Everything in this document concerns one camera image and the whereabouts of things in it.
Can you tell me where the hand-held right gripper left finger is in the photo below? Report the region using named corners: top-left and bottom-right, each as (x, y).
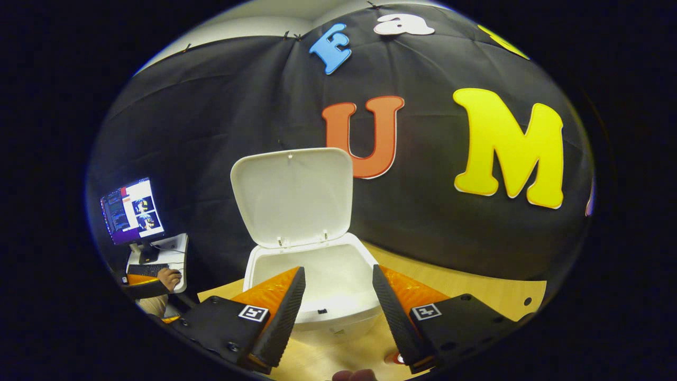
top-left (169, 266), bottom-right (306, 374)

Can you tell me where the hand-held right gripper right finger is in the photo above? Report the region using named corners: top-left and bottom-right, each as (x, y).
top-left (372, 265), bottom-right (535, 374)

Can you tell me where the white desktop garbage bin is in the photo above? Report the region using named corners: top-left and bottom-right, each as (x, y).
top-left (230, 148), bottom-right (385, 347)

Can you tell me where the wooden desktop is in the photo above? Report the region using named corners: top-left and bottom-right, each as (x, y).
top-left (198, 241), bottom-right (548, 381)

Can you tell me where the white side desk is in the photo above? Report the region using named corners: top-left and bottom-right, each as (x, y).
top-left (126, 233), bottom-right (189, 294)

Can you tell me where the black keyboard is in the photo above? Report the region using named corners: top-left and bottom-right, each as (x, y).
top-left (127, 264), bottom-right (170, 278)

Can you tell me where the computer monitor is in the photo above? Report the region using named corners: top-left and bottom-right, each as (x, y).
top-left (100, 177), bottom-right (166, 246)

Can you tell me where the black backdrop cloth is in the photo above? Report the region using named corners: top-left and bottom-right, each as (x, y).
top-left (87, 3), bottom-right (596, 297)

